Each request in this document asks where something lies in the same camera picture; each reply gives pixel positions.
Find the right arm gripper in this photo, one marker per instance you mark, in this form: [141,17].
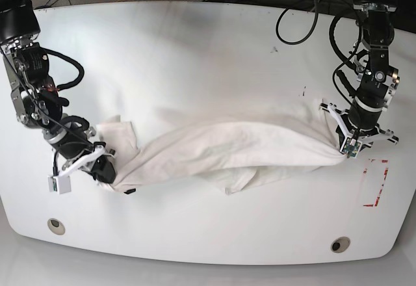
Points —
[72,149]

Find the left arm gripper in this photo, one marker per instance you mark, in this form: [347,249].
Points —
[360,122]

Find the white printed t-shirt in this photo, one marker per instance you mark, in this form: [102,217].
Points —
[234,152]

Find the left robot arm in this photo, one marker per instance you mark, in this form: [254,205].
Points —
[378,81]

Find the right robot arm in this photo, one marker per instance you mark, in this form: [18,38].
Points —
[35,95]

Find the red tape rectangle marking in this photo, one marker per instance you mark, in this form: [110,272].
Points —
[374,177]

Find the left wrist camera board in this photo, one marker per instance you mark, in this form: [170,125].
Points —
[350,147]

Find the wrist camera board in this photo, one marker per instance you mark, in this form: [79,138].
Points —
[59,184]
[350,147]

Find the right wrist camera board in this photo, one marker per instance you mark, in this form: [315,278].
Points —
[59,184]

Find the left table cable grommet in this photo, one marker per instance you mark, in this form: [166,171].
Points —
[56,226]

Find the table cable grommet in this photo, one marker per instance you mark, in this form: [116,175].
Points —
[340,245]
[56,226]

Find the right table cable grommet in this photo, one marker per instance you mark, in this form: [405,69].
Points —
[340,245]

